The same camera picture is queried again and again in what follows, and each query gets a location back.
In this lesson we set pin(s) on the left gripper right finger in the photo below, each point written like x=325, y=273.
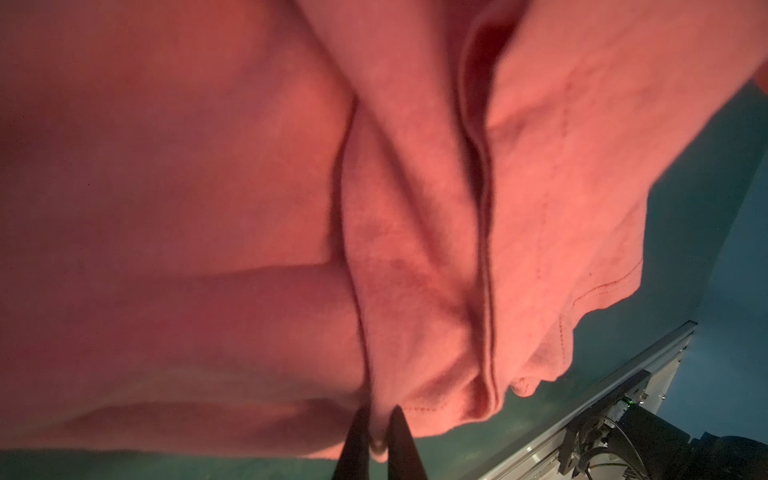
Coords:
x=404, y=462

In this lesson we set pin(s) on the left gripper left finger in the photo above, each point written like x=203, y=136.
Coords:
x=353, y=462

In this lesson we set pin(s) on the pink red t-shirt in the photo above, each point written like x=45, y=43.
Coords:
x=228, y=225

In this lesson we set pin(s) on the aluminium front rail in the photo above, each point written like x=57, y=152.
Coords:
x=552, y=450

